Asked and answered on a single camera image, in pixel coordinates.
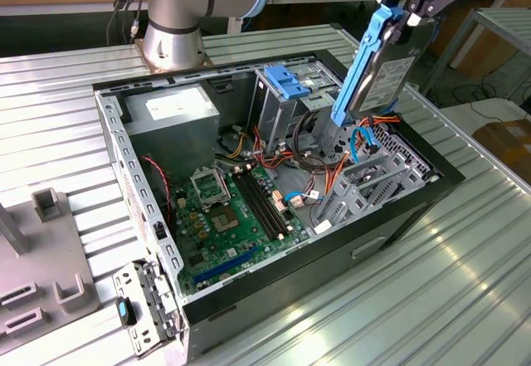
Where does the hard disk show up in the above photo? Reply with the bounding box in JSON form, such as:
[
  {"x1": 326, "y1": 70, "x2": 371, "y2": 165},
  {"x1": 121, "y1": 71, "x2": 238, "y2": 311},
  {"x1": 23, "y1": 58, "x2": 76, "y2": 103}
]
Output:
[{"x1": 330, "y1": 3, "x2": 439, "y2": 129}]

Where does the blue data wire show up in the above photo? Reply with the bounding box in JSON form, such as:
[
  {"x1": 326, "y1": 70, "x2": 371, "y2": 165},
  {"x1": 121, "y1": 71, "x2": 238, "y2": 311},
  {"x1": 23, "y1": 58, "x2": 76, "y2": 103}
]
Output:
[{"x1": 350, "y1": 127, "x2": 378, "y2": 163}]

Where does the grey metal disk bay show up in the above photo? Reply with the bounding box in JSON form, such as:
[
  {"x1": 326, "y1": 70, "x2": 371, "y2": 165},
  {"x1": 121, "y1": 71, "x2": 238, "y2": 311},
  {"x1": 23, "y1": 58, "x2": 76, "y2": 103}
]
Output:
[{"x1": 309, "y1": 108, "x2": 441, "y2": 237}]

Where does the brown carton under desk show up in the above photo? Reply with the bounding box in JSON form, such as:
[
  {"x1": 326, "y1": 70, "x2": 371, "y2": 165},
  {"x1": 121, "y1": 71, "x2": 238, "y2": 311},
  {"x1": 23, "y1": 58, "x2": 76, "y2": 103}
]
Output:
[{"x1": 450, "y1": 25, "x2": 519, "y2": 79}]

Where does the blue plastic drive latch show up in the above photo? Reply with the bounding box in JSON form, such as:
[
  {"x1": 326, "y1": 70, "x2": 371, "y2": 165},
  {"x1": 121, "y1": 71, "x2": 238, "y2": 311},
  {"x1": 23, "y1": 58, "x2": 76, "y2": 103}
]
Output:
[{"x1": 263, "y1": 65, "x2": 312, "y2": 101}]

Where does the cardboard box with label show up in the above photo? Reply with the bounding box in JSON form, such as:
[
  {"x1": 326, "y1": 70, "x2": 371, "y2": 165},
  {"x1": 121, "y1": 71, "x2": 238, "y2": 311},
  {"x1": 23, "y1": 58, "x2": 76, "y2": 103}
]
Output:
[{"x1": 472, "y1": 119, "x2": 531, "y2": 180}]

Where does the grey metal drive cage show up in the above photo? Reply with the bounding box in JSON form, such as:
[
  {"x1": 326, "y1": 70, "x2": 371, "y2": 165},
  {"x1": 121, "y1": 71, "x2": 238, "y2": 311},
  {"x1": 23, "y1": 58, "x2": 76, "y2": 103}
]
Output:
[{"x1": 248, "y1": 61, "x2": 353, "y2": 155}]

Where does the black RAM slot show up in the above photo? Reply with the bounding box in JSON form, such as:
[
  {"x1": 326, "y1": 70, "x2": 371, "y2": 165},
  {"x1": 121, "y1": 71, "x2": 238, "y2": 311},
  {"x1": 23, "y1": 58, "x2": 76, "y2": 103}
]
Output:
[
  {"x1": 237, "y1": 172, "x2": 282, "y2": 238},
  {"x1": 233, "y1": 173, "x2": 278, "y2": 241},
  {"x1": 242, "y1": 171, "x2": 286, "y2": 237},
  {"x1": 246, "y1": 169, "x2": 290, "y2": 234}
]

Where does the grey power supply unit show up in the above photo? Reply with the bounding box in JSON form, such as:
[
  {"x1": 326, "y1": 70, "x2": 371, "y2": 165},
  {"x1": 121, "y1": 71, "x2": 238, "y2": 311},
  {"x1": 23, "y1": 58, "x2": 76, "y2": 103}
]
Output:
[{"x1": 122, "y1": 85, "x2": 221, "y2": 184}]

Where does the metal socket cover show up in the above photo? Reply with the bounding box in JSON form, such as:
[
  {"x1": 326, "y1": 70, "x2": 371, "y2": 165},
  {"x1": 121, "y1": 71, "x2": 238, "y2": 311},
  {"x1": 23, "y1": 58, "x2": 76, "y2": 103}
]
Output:
[{"x1": 189, "y1": 168, "x2": 231, "y2": 209}]

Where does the CPU socket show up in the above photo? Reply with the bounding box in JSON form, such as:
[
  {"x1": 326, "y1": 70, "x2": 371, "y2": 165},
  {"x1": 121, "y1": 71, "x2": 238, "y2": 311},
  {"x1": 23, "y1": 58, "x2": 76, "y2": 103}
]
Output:
[{"x1": 207, "y1": 206, "x2": 246, "y2": 234}]

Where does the green motherboard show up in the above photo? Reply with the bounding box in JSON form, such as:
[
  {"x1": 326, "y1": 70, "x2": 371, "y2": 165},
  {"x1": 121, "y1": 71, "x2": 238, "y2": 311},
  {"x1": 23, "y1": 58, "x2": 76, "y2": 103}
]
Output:
[{"x1": 172, "y1": 162, "x2": 310, "y2": 296}]

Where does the black open PC case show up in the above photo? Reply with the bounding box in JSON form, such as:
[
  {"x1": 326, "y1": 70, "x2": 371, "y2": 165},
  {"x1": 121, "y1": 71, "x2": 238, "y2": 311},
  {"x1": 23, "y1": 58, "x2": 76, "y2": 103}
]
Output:
[{"x1": 91, "y1": 48, "x2": 466, "y2": 363}]

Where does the blue expansion slot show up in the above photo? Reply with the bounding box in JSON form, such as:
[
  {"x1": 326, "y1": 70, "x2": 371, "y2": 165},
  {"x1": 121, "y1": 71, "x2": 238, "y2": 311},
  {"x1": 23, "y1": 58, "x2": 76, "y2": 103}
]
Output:
[{"x1": 192, "y1": 245, "x2": 261, "y2": 286}]

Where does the grey parts rack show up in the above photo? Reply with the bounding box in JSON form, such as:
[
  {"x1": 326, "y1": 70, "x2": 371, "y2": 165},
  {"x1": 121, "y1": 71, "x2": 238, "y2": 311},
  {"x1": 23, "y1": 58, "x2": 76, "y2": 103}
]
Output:
[{"x1": 0, "y1": 189, "x2": 100, "y2": 338}]

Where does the grey metal frame table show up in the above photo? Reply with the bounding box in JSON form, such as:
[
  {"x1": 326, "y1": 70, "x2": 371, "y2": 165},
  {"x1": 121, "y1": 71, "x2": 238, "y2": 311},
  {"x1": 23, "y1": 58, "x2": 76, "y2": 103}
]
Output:
[{"x1": 421, "y1": 7, "x2": 531, "y2": 97}]

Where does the orange power wire bundle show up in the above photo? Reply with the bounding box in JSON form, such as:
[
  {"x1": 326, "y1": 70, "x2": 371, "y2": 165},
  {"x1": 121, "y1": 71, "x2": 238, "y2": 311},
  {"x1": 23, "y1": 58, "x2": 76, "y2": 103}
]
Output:
[{"x1": 324, "y1": 113, "x2": 403, "y2": 196}]

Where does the black cable loop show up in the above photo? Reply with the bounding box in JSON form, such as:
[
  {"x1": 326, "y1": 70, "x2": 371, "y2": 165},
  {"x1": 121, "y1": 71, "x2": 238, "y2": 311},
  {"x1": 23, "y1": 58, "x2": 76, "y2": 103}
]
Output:
[{"x1": 292, "y1": 110, "x2": 329, "y2": 172}]

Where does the red yellow wire bundle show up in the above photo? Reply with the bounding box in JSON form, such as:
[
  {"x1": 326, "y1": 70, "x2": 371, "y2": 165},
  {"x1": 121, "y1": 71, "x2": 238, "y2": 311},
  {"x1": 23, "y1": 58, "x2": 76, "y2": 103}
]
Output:
[{"x1": 217, "y1": 127, "x2": 294, "y2": 172}]

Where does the white plug with thin wires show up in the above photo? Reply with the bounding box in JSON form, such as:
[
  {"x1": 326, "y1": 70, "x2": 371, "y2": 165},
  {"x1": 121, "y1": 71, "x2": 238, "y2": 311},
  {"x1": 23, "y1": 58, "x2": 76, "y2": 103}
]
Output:
[{"x1": 285, "y1": 189, "x2": 320, "y2": 208}]

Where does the red black fan wire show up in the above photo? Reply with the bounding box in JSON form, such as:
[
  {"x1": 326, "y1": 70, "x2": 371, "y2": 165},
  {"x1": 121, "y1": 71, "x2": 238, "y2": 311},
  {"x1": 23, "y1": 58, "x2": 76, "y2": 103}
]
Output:
[{"x1": 140, "y1": 156, "x2": 173, "y2": 213}]

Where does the metal expansion slot bracket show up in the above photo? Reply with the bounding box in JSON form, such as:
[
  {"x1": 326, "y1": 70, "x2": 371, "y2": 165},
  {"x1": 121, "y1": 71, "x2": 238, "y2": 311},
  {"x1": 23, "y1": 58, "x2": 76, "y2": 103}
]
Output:
[{"x1": 111, "y1": 260, "x2": 183, "y2": 357}]

